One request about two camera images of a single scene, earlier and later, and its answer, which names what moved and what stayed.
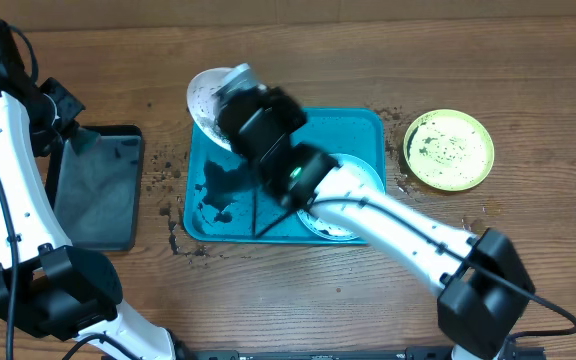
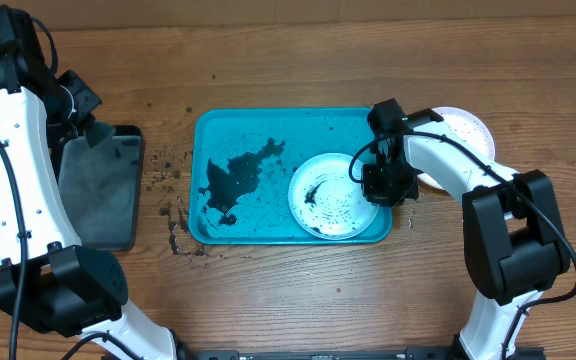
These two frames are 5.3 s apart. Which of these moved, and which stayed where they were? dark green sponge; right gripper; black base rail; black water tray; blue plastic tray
Moved: right gripper; dark green sponge
Stayed: blue plastic tray; black water tray; black base rail
